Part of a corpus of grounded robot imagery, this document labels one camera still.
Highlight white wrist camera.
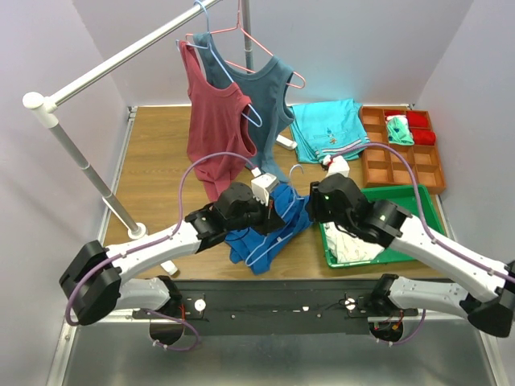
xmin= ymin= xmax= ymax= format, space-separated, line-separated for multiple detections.
xmin=321 ymin=155 xmax=350 ymax=178
xmin=251 ymin=173 xmax=279 ymax=205

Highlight pink wire hanger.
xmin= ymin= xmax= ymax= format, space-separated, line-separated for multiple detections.
xmin=190 ymin=1 xmax=306 ymax=93

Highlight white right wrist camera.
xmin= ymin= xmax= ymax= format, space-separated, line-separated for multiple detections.
xmin=321 ymin=155 xmax=350 ymax=178

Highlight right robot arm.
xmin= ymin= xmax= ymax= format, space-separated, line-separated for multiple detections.
xmin=307 ymin=174 xmax=514 ymax=338

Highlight orange compartment organizer box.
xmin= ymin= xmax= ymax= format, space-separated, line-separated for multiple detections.
xmin=360 ymin=106 xmax=447 ymax=195

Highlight white clothes rack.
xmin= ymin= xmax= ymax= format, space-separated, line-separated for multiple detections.
xmin=22 ymin=0 xmax=299 ymax=277

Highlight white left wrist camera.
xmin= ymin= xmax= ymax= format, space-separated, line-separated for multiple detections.
xmin=251 ymin=173 xmax=279 ymax=205

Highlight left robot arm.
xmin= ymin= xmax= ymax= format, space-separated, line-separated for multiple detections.
xmin=59 ymin=174 xmax=285 ymax=326

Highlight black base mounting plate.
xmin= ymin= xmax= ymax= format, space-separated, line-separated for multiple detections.
xmin=157 ymin=279 xmax=418 ymax=336

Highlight turquoise folded shorts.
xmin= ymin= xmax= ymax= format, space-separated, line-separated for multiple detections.
xmin=290 ymin=99 xmax=369 ymax=164

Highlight blue hanger under maroon top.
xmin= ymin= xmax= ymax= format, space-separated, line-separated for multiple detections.
xmin=186 ymin=0 xmax=263 ymax=128

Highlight white cloth in tray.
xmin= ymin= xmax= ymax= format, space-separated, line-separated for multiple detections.
xmin=323 ymin=223 xmax=385 ymax=264

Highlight maroon tank top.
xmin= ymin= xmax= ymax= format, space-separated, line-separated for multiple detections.
xmin=179 ymin=41 xmax=257 ymax=201

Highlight mint patterned rolled cloth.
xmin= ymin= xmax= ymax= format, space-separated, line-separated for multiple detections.
xmin=386 ymin=115 xmax=414 ymax=146

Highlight light blue wire hanger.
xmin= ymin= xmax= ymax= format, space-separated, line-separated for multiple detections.
xmin=245 ymin=185 xmax=311 ymax=274

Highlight royal blue tank top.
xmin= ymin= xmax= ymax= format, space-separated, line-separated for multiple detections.
xmin=225 ymin=183 xmax=312 ymax=275

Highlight red rolled cloth upper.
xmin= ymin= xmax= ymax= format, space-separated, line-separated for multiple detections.
xmin=406 ymin=110 xmax=431 ymax=129

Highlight red rolled cloth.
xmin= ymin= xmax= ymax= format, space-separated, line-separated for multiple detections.
xmin=406 ymin=110 xmax=431 ymax=129
xmin=411 ymin=129 xmax=436 ymax=146

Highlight red rolled cloth lower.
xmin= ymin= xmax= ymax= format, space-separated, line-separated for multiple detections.
xmin=411 ymin=129 xmax=436 ymax=146

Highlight green plastic tray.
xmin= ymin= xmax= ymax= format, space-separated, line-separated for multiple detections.
xmin=319 ymin=185 xmax=444 ymax=269

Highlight teal tank top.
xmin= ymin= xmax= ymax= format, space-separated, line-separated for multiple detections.
xmin=192 ymin=31 xmax=296 ymax=184

